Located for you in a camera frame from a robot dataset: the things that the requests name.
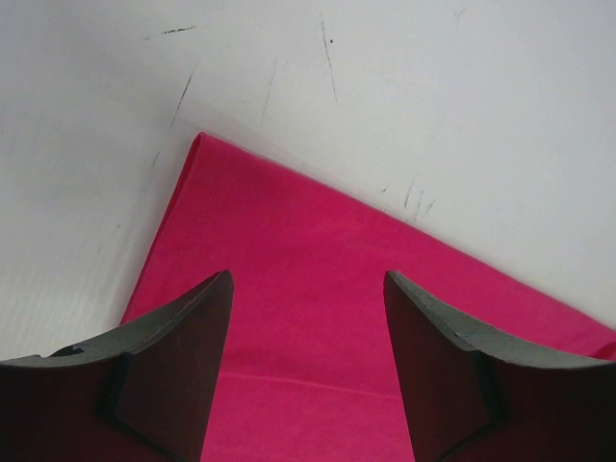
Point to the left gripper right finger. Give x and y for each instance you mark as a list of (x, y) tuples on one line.
[(472, 392)]

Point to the pink t shirt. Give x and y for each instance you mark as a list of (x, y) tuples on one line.
[(308, 372)]

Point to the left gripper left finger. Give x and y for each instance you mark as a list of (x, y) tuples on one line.
[(140, 392)]

